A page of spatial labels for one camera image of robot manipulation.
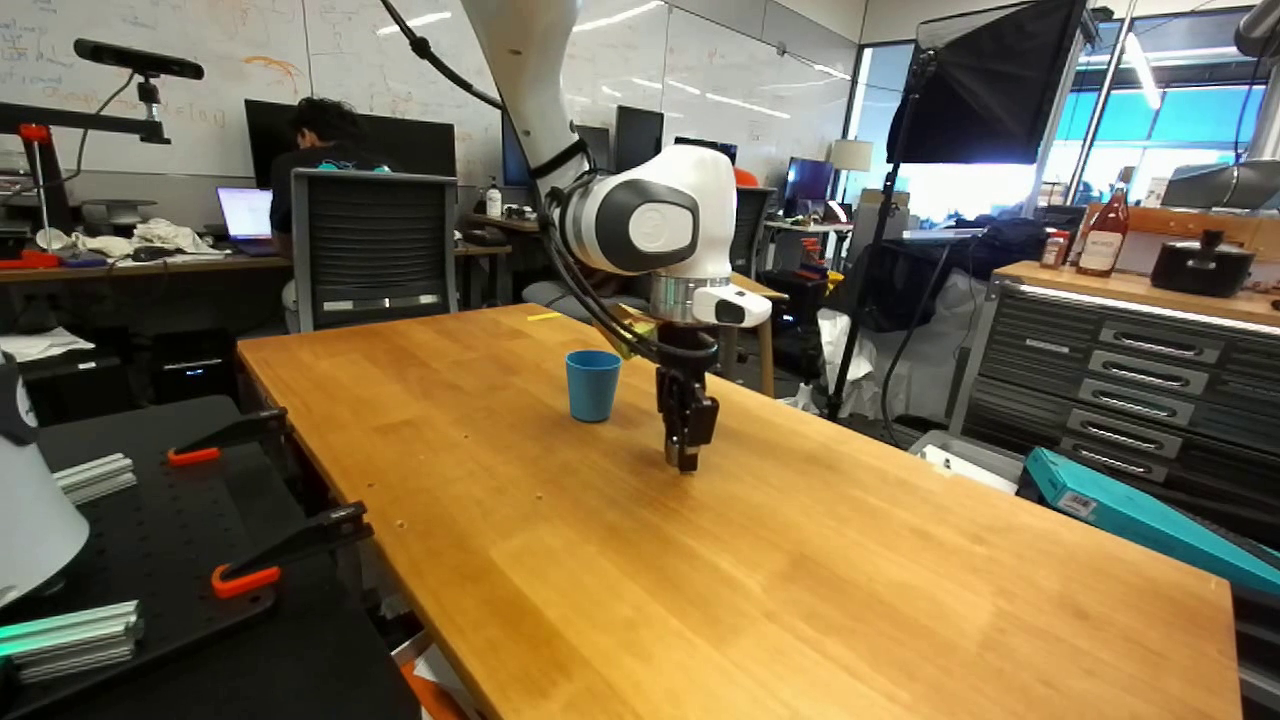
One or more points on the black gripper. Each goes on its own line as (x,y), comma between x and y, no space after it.
(687,361)

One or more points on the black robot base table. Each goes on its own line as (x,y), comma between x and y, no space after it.
(174,585)

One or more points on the blue plastic cup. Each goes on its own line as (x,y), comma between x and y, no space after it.
(594,390)

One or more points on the black softbox light stand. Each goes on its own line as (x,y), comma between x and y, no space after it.
(862,295)

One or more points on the grey fabric cover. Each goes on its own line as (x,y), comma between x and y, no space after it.
(934,342)

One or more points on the white flat box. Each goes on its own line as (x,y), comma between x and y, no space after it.
(962,462)

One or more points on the white table lamp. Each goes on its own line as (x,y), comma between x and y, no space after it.
(848,158)

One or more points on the black louvered cabinet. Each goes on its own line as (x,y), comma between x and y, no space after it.
(373,249)

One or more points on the large dark monitor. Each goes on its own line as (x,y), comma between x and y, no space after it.
(402,141)

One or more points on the small red can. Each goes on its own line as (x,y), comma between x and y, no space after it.
(1058,249)

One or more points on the black clamp orange tips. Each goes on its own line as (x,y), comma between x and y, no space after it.
(284,544)
(220,445)

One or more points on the grey drawer cabinet wood top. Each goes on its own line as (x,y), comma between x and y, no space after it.
(1133,385)

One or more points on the red orange bottle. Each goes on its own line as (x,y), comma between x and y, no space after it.
(1101,240)

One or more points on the seated person dark hair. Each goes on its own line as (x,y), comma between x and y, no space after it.
(317,133)

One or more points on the open laptop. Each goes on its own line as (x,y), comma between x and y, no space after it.
(246,212)

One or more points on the white crumpled cloth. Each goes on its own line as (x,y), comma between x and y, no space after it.
(149,240)

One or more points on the dark wooden desk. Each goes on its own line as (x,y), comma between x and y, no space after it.
(133,285)

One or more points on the aluminium extrusion bar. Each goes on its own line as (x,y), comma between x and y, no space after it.
(92,479)
(66,637)

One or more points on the red clamp stand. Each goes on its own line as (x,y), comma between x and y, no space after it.
(40,175)

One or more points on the black camera bar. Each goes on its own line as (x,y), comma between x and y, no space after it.
(139,63)

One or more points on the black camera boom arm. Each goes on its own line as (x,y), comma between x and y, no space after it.
(82,121)

